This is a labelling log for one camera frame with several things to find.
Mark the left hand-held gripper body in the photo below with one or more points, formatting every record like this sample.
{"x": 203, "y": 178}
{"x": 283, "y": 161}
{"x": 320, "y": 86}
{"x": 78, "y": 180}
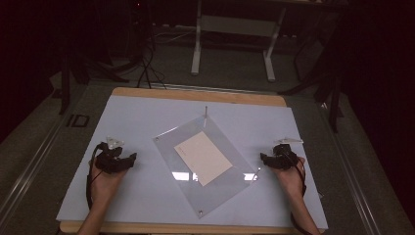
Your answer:
{"x": 107, "y": 161}

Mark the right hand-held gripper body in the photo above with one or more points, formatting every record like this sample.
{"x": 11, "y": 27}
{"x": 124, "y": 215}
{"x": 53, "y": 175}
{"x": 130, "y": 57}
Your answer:
{"x": 284, "y": 158}

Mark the photo paper card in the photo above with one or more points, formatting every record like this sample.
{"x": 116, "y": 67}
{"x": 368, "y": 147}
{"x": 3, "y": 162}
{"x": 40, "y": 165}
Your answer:
{"x": 204, "y": 158}

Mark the clear acrylic photo frame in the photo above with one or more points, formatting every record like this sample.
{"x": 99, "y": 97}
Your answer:
{"x": 215, "y": 196}

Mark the person's left hand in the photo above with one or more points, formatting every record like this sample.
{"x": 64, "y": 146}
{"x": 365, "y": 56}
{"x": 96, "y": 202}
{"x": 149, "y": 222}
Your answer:
{"x": 106, "y": 184}

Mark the person's right hand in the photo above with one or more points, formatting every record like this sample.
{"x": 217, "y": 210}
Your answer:
{"x": 292, "y": 182}

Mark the white table mat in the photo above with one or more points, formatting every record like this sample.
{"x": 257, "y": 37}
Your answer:
{"x": 147, "y": 196}

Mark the dark metal stand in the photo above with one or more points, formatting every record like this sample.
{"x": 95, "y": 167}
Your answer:
{"x": 68, "y": 65}
{"x": 329, "y": 81}

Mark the aluminium floor rail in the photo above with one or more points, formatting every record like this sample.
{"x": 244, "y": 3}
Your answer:
{"x": 208, "y": 88}
{"x": 352, "y": 176}
{"x": 29, "y": 169}

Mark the white metal desk frame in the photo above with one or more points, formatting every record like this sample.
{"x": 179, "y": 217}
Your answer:
{"x": 235, "y": 26}

